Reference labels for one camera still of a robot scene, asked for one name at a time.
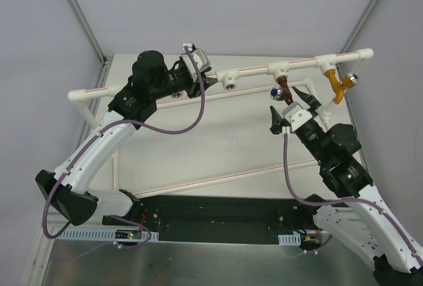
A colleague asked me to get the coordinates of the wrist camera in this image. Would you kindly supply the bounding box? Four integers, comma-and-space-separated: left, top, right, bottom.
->
282, 101, 313, 135
181, 44, 210, 78

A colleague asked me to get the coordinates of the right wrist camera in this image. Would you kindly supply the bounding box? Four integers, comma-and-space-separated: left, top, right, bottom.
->
282, 101, 313, 135

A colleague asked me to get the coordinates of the white PVC pipe frame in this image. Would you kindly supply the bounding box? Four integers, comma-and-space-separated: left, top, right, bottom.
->
66, 48, 375, 198

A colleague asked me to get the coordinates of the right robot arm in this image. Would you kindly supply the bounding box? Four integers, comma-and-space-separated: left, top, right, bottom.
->
270, 86, 422, 285

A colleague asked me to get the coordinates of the white cable duct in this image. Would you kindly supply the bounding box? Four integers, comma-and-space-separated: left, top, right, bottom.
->
58, 228, 159, 242
278, 232, 301, 246

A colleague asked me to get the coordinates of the left white cable duct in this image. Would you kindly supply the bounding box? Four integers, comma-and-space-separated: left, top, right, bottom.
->
58, 228, 159, 242

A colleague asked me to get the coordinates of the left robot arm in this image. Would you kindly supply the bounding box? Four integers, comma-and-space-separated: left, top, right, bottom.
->
36, 45, 217, 226

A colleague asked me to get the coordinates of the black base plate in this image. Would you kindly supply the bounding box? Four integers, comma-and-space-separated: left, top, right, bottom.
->
101, 192, 336, 244

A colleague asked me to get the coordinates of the yellow water faucet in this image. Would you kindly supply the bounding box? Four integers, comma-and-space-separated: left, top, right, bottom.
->
325, 69, 359, 104

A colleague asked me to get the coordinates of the right white cable duct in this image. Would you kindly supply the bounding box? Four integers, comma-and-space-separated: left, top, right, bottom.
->
278, 232, 301, 246

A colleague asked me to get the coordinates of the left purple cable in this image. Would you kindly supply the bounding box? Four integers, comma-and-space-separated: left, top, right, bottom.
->
43, 46, 206, 240

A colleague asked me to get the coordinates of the brown water faucet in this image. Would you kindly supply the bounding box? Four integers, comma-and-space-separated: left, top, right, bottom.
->
270, 76, 293, 105

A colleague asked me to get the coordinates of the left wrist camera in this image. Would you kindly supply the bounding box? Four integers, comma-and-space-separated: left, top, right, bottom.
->
181, 44, 210, 78

